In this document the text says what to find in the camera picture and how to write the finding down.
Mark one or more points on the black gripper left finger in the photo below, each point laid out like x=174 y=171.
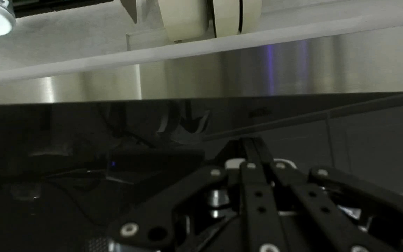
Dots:
x=188 y=196

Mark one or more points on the black glass microwave door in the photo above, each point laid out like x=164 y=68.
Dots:
x=70 y=140

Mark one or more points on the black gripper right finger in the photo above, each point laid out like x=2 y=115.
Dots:
x=350 y=210

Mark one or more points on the stainless steel microwave body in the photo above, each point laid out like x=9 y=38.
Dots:
x=304 y=64

